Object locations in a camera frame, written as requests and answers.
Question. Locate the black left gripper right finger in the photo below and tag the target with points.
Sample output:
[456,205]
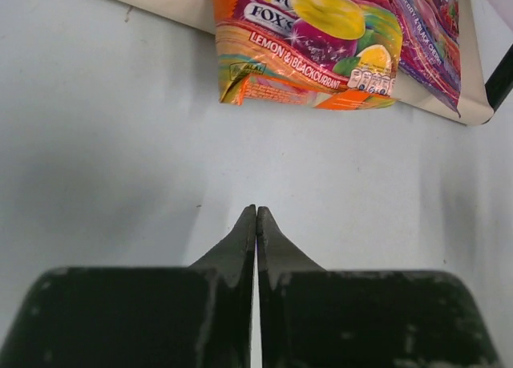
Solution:
[314,317]

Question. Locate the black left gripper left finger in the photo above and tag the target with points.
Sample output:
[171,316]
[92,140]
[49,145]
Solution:
[194,316]

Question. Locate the orange fruits candy bag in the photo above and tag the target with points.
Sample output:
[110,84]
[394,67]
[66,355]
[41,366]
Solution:
[340,55]

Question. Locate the purple berries candy bag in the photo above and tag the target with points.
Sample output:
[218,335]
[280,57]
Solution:
[430,51]

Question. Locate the beige three-tier shelf rack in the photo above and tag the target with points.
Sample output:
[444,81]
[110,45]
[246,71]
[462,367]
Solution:
[479,100]

